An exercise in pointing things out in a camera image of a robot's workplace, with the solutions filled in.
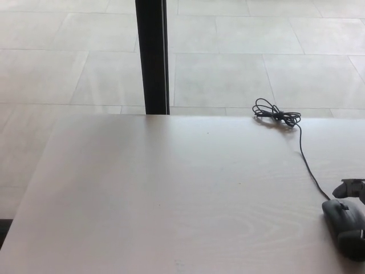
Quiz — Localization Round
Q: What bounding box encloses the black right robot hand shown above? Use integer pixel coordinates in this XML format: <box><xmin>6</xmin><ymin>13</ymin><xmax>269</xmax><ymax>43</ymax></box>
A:
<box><xmin>331</xmin><ymin>178</ymin><xmax>365</xmax><ymax>262</ymax></box>

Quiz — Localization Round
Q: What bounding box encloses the black computer mouse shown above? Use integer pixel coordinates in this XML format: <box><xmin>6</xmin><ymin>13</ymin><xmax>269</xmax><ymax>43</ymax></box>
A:
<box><xmin>322</xmin><ymin>199</ymin><xmax>365</xmax><ymax>252</ymax></box>

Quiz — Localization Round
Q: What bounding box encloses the black mouse cable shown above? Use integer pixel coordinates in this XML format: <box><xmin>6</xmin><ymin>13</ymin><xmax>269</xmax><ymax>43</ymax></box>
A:
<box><xmin>252</xmin><ymin>98</ymin><xmax>331</xmax><ymax>201</ymax></box>

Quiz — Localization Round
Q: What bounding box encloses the black vertical post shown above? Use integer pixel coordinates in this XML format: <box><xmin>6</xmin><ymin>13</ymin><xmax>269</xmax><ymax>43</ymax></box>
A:
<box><xmin>135</xmin><ymin>0</ymin><xmax>171</xmax><ymax>115</ymax></box>

